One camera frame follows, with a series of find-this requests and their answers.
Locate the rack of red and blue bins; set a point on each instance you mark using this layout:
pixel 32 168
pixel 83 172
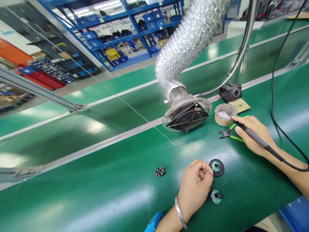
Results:
pixel 45 70

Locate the metal flexible conduit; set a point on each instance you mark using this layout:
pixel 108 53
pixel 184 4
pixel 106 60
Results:
pixel 237 62

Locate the yellow sponge tray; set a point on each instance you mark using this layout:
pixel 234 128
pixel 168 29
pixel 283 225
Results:
pixel 241 106

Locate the round tub of solder scraps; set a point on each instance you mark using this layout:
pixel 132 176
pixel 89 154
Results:
pixel 224 116

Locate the blue object with markings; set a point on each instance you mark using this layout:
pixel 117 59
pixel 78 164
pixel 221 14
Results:
pixel 154 222

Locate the fume extractor fan hood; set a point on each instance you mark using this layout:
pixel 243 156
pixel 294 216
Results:
pixel 187 116

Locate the black soldering iron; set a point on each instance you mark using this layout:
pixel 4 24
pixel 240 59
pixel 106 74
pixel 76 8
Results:
pixel 256 137

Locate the person's left hand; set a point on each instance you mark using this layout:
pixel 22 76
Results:
pixel 193 181

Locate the small round green circuit board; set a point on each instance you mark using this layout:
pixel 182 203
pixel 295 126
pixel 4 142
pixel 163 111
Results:
pixel 216 197

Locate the person's right index finger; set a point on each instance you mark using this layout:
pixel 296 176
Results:
pixel 241 119

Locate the person's right hand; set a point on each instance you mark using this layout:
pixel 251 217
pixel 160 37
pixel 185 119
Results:
pixel 259 139

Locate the silver flexible duct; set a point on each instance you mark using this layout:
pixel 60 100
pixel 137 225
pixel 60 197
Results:
pixel 186 43

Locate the black disc with green board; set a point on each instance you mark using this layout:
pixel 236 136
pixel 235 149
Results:
pixel 218 168

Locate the person's right thumb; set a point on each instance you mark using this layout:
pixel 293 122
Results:
pixel 241 133

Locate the blue plastic seat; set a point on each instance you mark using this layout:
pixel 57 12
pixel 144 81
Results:
pixel 295 211

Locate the black soldering iron stand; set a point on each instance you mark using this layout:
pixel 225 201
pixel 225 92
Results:
pixel 230 93

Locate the person's left thumb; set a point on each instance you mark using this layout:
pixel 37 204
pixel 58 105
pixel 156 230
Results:
pixel 208 181

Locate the copper coil stator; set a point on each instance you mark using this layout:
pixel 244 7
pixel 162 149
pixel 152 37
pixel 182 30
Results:
pixel 160 171

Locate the aluminium frame strut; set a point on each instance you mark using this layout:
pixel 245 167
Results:
pixel 41 93

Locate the blue storage shelf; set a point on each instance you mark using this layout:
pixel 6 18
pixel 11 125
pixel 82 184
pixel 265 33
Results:
pixel 120 31

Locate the person's left index finger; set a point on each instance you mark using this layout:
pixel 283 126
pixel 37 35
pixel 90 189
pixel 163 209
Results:
pixel 201 163

